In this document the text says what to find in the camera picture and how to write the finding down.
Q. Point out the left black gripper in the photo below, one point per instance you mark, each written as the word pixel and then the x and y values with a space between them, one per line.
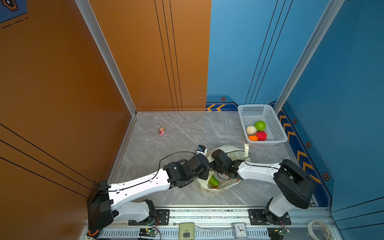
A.
pixel 205 174

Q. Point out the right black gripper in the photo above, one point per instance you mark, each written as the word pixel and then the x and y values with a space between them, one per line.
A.
pixel 211 163

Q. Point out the yellow translucent plastic bag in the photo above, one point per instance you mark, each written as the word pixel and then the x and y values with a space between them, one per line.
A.
pixel 202 187

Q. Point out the yellow green pear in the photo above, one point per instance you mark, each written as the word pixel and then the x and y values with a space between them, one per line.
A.
pixel 213 182

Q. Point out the orange tangerine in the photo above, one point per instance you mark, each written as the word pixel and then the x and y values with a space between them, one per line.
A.
pixel 253 138

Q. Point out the cream bumpy fruit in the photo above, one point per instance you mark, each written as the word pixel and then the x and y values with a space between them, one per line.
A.
pixel 251 130

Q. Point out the red fruit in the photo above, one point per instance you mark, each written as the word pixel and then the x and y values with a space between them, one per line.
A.
pixel 262 136

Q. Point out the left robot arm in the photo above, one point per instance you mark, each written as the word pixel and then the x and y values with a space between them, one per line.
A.
pixel 117 202

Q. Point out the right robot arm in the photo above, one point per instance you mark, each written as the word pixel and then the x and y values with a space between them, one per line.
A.
pixel 295 185

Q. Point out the small pink toy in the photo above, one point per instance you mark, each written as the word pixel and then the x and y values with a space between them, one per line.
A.
pixel 161 131

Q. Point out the white plastic basket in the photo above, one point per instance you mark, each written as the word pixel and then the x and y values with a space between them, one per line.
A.
pixel 250 114

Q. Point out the green square device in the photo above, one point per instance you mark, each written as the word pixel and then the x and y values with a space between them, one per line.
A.
pixel 186 231

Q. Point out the small white clock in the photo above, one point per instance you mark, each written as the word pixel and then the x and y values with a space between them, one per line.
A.
pixel 240 231

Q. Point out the green circuit board left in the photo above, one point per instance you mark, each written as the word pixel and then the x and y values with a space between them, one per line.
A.
pixel 148 234

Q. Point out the circuit board right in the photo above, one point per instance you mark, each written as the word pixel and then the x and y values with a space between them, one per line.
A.
pixel 277 234

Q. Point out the white tape roll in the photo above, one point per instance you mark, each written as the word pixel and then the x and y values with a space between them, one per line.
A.
pixel 319 231

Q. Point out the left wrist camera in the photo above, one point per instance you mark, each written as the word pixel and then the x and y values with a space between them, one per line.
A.
pixel 201 150

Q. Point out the aluminium front rail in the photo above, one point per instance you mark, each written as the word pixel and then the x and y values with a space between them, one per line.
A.
pixel 216 223

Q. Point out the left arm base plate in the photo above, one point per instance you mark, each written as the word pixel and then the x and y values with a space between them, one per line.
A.
pixel 158 218

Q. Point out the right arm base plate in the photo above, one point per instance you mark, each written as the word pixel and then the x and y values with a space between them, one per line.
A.
pixel 258 216

